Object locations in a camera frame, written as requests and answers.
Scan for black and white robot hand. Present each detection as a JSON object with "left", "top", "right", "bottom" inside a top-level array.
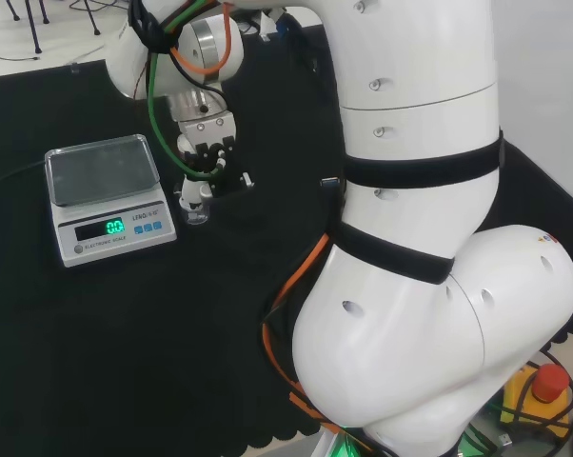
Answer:
[{"left": 174, "top": 111, "right": 255, "bottom": 213}]

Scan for small clear glass beaker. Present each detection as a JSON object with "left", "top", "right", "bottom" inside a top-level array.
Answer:
[{"left": 172, "top": 183, "right": 210, "bottom": 226}]

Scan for white electronic balance steel pan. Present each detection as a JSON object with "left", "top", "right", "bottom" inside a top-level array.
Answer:
[{"left": 44, "top": 133, "right": 179, "bottom": 268}]

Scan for black bench cloth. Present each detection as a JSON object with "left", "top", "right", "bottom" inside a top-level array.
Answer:
[{"left": 0, "top": 23, "right": 573, "bottom": 453}]

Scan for yellow stop button box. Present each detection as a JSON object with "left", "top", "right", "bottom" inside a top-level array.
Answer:
[{"left": 499, "top": 364, "right": 573, "bottom": 442}]

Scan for green cable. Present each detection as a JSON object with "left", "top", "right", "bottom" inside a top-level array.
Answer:
[{"left": 146, "top": 0, "right": 228, "bottom": 181}]

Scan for white power strip cable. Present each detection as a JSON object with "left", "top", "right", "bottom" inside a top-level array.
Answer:
[{"left": 69, "top": 43, "right": 109, "bottom": 66}]

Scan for orange cable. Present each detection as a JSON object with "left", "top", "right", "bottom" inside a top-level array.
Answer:
[{"left": 168, "top": 0, "right": 347, "bottom": 435}]

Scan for black balance power cable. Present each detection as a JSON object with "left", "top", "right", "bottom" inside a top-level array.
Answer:
[{"left": 0, "top": 160, "right": 48, "bottom": 190}]

